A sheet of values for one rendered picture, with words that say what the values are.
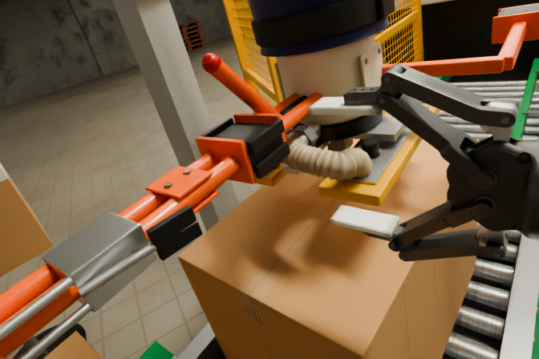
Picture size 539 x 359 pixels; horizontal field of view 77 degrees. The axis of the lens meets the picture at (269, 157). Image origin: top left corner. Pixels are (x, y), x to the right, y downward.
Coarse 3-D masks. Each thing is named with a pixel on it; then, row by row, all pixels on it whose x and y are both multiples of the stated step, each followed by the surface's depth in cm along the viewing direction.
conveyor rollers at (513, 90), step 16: (512, 80) 202; (496, 96) 192; (512, 96) 188; (464, 128) 167; (480, 128) 163; (512, 128) 156; (528, 128) 152; (512, 240) 105; (512, 256) 98; (480, 272) 96; (496, 272) 93; (512, 272) 92; (480, 288) 90; (496, 288) 88; (496, 304) 87; (464, 320) 84; (480, 320) 83; (496, 320) 81; (496, 336) 80; (448, 352) 80; (464, 352) 78; (480, 352) 76; (496, 352) 75
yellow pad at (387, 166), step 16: (384, 112) 72; (368, 144) 55; (384, 144) 58; (400, 144) 57; (416, 144) 59; (384, 160) 54; (400, 160) 54; (368, 176) 51; (384, 176) 51; (320, 192) 53; (336, 192) 51; (352, 192) 50; (368, 192) 48; (384, 192) 48
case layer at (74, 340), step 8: (72, 336) 110; (80, 336) 109; (64, 344) 108; (72, 344) 107; (80, 344) 106; (88, 344) 105; (56, 352) 106; (64, 352) 105; (72, 352) 104; (80, 352) 103; (88, 352) 103; (96, 352) 102
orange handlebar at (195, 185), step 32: (512, 32) 58; (384, 64) 60; (416, 64) 55; (448, 64) 52; (480, 64) 50; (512, 64) 49; (320, 96) 55; (288, 128) 48; (224, 160) 41; (160, 192) 37; (192, 192) 36; (32, 288) 29; (0, 320) 27; (32, 320) 25; (0, 352) 24
